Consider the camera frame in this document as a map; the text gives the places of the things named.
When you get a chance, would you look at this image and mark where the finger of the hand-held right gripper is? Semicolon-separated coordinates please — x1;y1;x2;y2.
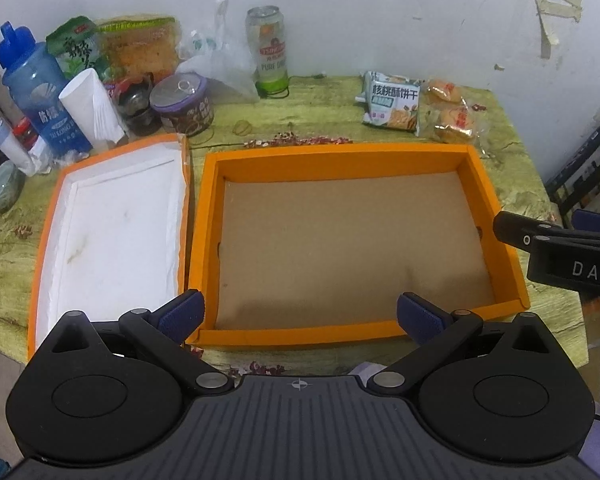
494;211;600;256
571;208;600;235

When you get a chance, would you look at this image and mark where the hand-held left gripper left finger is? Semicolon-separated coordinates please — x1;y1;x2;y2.
45;289;233;395

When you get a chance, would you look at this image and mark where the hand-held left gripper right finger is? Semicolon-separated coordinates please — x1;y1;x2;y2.
367;291;556;395

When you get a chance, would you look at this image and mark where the orange cardboard box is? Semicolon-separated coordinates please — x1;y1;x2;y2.
27;132;191;363
185;142;531;351

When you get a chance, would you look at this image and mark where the walnut biscuit packet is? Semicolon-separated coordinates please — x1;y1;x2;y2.
356;70;426;136

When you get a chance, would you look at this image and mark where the green wood-grain desktop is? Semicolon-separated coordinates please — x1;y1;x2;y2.
0;74;600;381

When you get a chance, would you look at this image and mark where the long black printed box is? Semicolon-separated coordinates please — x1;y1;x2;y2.
545;104;600;221

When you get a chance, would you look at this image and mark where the clear-wrapped bread packet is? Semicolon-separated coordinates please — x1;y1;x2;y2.
425;105;491;158
425;77;468;108

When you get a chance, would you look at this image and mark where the purple tin can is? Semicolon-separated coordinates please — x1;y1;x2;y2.
149;72;216;137

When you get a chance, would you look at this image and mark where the dark round jar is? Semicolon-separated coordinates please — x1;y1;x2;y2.
111;76;156;136

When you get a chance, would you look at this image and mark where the green ceramic bowl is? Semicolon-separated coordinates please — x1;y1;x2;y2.
0;161;26;213

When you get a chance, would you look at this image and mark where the small red-capped bottle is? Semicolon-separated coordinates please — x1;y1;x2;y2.
12;117;51;173

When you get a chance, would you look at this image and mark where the white plastic roll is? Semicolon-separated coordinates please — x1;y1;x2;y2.
0;119;36;177

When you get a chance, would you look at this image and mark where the clear plastic bag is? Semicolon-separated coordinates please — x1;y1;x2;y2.
175;0;261;103

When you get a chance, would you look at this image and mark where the orange noodle snack bag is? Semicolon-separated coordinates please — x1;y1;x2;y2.
96;16;178;86

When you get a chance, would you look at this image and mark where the blue water bottle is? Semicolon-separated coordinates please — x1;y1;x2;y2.
0;21;93;166

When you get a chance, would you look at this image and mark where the green and white beer can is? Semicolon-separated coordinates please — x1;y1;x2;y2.
245;5;292;100

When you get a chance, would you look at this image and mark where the green snack packet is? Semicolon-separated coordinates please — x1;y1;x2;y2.
45;15;111;83

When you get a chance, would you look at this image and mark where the black cable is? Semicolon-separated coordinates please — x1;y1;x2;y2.
257;74;326;101

